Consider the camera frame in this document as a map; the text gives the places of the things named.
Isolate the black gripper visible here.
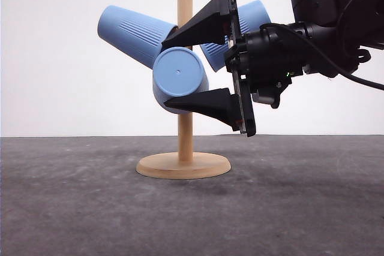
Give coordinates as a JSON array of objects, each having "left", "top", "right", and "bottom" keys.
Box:
[{"left": 162, "top": 0, "right": 311, "bottom": 136}]

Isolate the blue ribbed cup front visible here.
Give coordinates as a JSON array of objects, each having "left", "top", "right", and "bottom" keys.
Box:
[{"left": 152, "top": 47, "right": 209, "bottom": 115}]

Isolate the blue ribbed cup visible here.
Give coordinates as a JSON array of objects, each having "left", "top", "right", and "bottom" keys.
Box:
[
  {"left": 200, "top": 0, "right": 271, "bottom": 72},
  {"left": 152, "top": 47, "right": 209, "bottom": 115},
  {"left": 97, "top": 5, "right": 178, "bottom": 69}
]

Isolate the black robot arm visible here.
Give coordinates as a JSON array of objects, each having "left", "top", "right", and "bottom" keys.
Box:
[{"left": 162, "top": 0, "right": 384, "bottom": 137}]

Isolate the wooden mug tree stand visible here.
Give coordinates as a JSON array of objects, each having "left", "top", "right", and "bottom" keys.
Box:
[{"left": 137, "top": 0, "right": 231, "bottom": 180}]

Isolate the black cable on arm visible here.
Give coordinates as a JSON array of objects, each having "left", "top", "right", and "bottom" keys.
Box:
[{"left": 260, "top": 23, "right": 384, "bottom": 91}]

